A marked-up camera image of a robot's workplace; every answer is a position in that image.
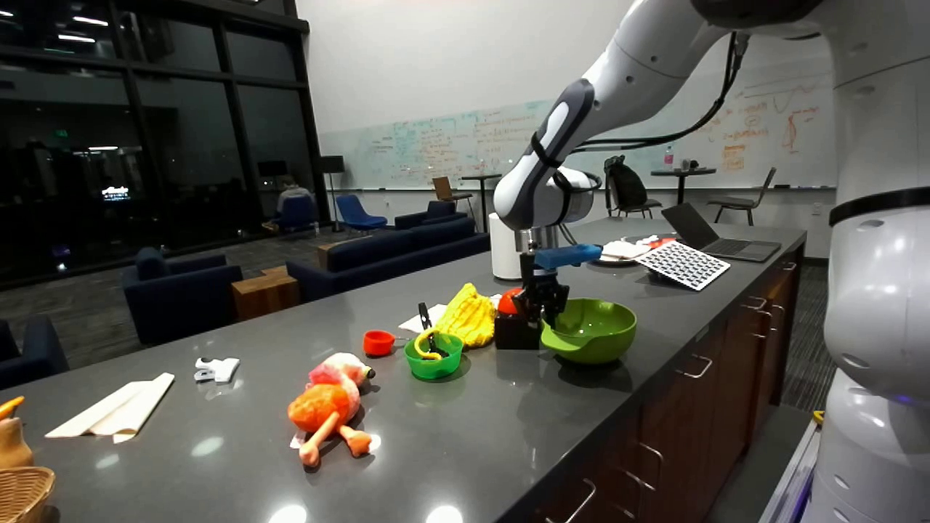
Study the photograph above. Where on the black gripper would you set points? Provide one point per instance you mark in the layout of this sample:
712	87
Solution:
540	262

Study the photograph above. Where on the light green bowl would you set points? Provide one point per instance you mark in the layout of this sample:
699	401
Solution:
591	331

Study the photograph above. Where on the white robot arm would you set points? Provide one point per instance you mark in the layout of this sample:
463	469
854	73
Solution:
873	459

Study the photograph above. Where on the red tomato ball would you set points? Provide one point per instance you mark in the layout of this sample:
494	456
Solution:
510	304

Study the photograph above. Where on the white paper towel roll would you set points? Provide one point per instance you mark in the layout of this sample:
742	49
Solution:
503	250

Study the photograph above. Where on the black square box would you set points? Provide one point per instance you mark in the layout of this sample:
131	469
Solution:
513	331

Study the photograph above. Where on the yellow cloth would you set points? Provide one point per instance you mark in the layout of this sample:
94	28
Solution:
468	318

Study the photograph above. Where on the dark blue sofa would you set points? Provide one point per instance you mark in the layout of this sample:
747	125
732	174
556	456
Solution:
385	257

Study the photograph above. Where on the small green cup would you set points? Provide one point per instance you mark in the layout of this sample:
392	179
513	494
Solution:
433	355

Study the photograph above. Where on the white keyboard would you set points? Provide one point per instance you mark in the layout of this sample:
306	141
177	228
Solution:
683	264

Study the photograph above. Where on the open laptop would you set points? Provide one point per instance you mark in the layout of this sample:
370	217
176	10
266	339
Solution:
693	230

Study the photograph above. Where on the small red cup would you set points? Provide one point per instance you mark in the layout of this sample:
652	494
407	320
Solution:
378	343

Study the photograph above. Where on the orange plush chicken toy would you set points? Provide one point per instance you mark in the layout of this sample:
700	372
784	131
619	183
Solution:
328	405

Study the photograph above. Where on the wooden side table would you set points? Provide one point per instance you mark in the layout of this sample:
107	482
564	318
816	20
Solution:
269	292

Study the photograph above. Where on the crumpled white paper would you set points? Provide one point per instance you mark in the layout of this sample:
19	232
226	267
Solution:
216	369

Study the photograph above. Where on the dark blue armchair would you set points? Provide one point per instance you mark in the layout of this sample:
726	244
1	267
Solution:
173	299

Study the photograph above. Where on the folded white paper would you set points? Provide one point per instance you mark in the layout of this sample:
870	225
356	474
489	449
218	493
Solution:
116	417

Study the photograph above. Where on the wooden toy figure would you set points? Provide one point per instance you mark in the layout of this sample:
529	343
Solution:
24	482

